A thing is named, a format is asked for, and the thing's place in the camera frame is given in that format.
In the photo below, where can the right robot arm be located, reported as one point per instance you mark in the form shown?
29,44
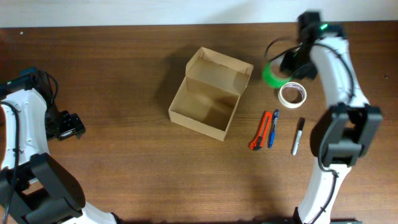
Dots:
345,131

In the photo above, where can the green tape roll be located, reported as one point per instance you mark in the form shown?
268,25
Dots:
271,78

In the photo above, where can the orange utility knife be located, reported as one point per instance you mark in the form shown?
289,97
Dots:
259,140

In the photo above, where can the black white marker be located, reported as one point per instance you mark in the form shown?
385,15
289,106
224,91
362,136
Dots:
298,135

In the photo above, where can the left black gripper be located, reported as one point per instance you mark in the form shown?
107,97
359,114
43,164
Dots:
73,126

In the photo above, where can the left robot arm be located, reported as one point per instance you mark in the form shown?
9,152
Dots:
35,188

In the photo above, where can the beige masking tape roll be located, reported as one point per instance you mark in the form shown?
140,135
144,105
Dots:
292,95

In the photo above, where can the blue pen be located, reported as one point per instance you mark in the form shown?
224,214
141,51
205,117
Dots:
274,124

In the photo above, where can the brown cardboard box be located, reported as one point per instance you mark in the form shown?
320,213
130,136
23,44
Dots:
209,94

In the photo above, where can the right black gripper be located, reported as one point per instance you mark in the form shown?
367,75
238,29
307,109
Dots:
286,66

